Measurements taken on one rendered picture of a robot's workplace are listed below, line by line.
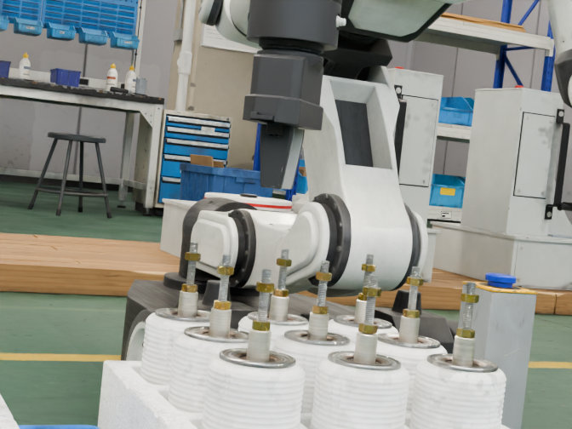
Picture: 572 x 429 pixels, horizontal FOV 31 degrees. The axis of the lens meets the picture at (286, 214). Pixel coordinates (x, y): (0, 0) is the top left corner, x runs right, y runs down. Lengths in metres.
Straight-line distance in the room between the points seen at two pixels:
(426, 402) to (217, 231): 0.84
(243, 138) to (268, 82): 6.70
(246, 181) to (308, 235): 4.22
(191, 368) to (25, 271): 1.93
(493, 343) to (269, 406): 0.44
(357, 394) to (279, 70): 0.33
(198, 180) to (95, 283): 2.85
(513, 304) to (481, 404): 0.28
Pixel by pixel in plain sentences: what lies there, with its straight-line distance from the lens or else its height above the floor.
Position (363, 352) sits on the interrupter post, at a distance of 1.06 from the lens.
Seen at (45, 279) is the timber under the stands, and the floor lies 0.04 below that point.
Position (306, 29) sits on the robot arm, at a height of 0.57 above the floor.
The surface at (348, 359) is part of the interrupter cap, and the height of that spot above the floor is 0.25.
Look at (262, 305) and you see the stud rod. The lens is 1.01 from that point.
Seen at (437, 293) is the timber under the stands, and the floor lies 0.06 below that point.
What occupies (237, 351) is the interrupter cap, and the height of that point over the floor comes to 0.25.
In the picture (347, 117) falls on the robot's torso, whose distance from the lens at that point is 1.66.
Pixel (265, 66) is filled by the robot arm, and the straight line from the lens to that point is 0.96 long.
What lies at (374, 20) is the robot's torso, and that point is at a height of 0.67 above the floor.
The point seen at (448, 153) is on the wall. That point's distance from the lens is 10.10.
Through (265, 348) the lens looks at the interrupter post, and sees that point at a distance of 1.01.
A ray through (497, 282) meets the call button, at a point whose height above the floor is 0.32.
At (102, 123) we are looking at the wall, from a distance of 9.63.
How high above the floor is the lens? 0.45
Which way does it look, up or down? 3 degrees down
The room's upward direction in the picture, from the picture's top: 6 degrees clockwise
